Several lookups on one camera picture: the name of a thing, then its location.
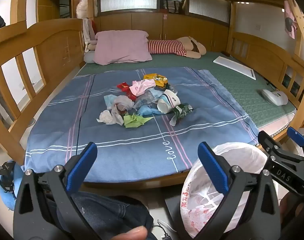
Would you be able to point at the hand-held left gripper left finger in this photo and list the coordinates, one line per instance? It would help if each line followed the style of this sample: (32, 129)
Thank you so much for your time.
(83, 165)

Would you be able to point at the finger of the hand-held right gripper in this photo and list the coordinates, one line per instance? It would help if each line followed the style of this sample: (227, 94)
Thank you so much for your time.
(266, 141)
(296, 135)

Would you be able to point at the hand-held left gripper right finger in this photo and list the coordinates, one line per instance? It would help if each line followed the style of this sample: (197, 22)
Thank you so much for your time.
(214, 170)

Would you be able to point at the white plastic-lined bin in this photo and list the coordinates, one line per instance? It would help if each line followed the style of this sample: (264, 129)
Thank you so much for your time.
(204, 205)

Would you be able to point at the clear printed plastic packet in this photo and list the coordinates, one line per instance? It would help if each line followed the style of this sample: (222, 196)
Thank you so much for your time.
(145, 98)

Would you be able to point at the pink wrapper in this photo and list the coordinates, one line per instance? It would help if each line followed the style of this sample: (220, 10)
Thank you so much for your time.
(142, 86)

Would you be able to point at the person's left hand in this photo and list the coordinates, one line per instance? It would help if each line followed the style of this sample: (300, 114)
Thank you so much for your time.
(129, 233)

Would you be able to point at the blue checked blanket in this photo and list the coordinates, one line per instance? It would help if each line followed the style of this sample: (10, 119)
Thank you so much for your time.
(104, 142)

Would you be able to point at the white rounded device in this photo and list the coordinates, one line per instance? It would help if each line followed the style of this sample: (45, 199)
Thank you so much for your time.
(274, 97)

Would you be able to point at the person's jeans leg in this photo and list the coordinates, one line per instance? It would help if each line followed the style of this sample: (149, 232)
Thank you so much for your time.
(104, 210)

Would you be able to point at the white crumpled tissue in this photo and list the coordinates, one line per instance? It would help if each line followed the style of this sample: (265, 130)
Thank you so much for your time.
(105, 117)

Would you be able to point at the lime green crumpled paper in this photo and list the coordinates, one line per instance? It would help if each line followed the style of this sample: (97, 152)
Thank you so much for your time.
(133, 121)

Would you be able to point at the green printed wrapper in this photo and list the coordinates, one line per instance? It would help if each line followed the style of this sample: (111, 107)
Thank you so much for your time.
(182, 110)

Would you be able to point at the light blue crumpled tissue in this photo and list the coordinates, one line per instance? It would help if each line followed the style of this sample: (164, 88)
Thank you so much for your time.
(110, 99)

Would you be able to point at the translucent white plastic bag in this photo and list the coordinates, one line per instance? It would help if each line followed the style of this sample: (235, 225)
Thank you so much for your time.
(121, 102)

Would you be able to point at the flat white board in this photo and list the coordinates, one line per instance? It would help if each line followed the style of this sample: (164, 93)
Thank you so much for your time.
(234, 66)

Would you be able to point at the blue seat cushion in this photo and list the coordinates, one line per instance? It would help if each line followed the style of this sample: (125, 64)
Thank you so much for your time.
(9, 200)

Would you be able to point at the white paper cup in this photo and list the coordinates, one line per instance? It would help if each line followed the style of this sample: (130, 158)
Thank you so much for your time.
(170, 100)

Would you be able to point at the blue crumpled glove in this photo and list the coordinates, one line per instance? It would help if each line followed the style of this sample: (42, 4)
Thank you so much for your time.
(147, 110)

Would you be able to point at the red wrapper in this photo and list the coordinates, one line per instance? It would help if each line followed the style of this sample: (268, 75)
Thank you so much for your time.
(123, 86)

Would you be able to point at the light blue cushion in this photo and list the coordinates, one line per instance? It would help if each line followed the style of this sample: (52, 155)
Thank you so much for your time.
(89, 56)

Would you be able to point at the yellow snack packet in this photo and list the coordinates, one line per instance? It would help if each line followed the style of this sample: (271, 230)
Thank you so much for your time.
(150, 77)

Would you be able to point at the pink hanging cloth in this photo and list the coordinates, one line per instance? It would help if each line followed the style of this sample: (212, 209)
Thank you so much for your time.
(289, 17)

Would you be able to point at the pink pillow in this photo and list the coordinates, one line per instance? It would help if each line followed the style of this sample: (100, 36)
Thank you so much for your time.
(121, 46)

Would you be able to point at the white and red hanging cloth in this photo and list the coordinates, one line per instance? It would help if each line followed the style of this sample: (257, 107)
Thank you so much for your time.
(88, 33)

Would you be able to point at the striped plush doll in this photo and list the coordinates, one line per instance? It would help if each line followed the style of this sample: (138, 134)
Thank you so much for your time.
(167, 47)

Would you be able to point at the white hanging plastic bag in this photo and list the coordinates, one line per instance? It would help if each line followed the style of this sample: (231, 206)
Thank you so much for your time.
(81, 8)

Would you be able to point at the wooden bunk bed frame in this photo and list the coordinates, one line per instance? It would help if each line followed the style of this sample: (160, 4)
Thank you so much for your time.
(54, 37)

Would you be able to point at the wooden wall cabinet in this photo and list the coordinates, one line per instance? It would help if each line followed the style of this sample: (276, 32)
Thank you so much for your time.
(147, 25)

